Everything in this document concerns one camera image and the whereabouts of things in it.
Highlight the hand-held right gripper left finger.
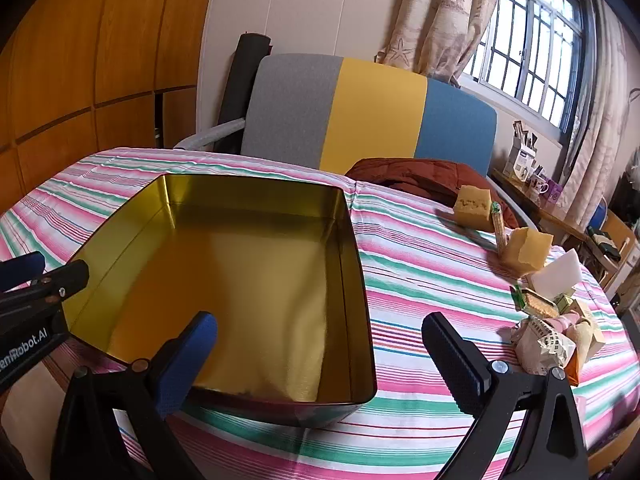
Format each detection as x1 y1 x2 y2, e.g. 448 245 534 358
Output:
50 310 219 480

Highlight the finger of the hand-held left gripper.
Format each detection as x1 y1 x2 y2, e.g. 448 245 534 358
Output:
0 260 90 311
0 251 46 292

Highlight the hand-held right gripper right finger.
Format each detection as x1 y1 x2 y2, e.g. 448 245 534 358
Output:
421 311 588 480

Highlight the white printed packet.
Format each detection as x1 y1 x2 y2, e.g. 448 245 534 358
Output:
510 316 577 376

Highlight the gold tin container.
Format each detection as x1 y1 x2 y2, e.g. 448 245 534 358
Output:
64 174 377 431

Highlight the pink roll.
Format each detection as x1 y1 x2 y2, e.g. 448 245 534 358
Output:
545 312 577 333

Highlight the orange pad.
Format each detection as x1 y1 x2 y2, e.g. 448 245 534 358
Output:
564 350 585 387

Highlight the yellow sponge block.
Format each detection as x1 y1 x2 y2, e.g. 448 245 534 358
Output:
452 185 493 232
501 226 555 277

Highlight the beige printed box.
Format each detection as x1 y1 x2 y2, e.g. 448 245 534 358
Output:
570 300 608 361

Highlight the pink green striped blanket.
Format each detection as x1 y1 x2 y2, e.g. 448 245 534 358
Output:
0 147 636 480

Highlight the green biscuit packet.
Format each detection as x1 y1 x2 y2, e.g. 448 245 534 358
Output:
510 284 559 319

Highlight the white sponge block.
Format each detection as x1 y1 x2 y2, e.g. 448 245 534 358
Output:
527 249 583 295

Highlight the wooden side desk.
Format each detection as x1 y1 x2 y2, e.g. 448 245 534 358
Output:
492 167 601 261

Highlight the red-brown jacket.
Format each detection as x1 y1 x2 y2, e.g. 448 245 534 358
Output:
345 157 521 231

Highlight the dark green bag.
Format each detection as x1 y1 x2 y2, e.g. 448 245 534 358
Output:
587 227 621 261

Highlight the white carton box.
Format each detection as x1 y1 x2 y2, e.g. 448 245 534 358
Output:
502 120 538 181

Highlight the wooden wardrobe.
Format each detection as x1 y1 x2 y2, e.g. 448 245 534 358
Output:
0 0 221 211

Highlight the grey yellow blue chair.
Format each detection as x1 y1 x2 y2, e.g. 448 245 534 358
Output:
172 53 541 233

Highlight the beige curtain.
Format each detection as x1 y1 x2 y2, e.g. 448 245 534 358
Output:
560 0 631 226

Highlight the barred window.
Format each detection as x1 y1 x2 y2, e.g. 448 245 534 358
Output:
460 0 588 136

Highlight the starfish print curtain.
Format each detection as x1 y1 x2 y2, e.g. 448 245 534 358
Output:
377 0 511 86

